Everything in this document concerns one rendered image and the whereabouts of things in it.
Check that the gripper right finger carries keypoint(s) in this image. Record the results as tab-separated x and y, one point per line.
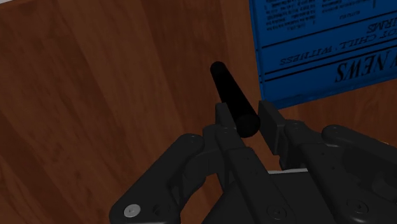
325	155

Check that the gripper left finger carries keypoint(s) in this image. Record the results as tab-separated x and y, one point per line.
235	161

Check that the black cylindrical marker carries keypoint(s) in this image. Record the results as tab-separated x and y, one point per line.
233	97

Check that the blue newspaper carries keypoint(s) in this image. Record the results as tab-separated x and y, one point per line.
322	46

